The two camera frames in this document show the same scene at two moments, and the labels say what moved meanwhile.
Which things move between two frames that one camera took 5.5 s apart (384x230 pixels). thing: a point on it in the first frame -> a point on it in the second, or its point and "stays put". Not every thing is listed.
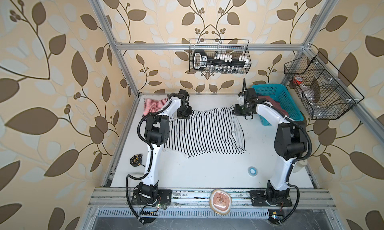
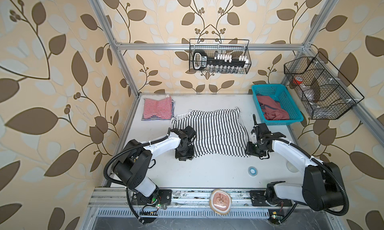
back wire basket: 220,56 stays put
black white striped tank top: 214,131 stays put
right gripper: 237,111 -> 249,150
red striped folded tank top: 151,105 stays put
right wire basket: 327,93 stays put
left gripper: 188,115 -> 191,156
